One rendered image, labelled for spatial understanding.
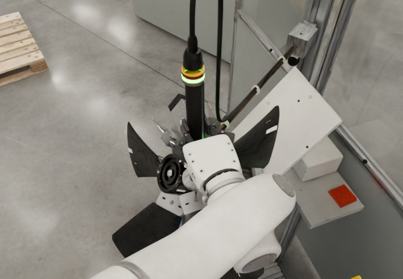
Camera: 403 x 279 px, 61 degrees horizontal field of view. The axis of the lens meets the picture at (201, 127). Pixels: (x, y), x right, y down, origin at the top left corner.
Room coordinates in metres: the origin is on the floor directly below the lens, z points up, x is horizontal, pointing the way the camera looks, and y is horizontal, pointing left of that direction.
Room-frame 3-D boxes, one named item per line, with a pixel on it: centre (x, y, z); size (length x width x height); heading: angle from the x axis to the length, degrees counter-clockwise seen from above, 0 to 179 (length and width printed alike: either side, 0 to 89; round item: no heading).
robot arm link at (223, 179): (0.35, -0.04, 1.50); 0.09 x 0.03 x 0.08; 110
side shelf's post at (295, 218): (0.80, -0.46, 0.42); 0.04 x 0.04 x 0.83; 20
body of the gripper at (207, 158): (0.41, -0.02, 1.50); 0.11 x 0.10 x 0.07; 20
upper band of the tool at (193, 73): (0.51, 0.02, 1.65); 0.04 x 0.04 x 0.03
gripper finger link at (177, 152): (0.43, 0.02, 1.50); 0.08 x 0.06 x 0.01; 81
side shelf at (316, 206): (0.80, -0.46, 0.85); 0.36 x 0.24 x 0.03; 20
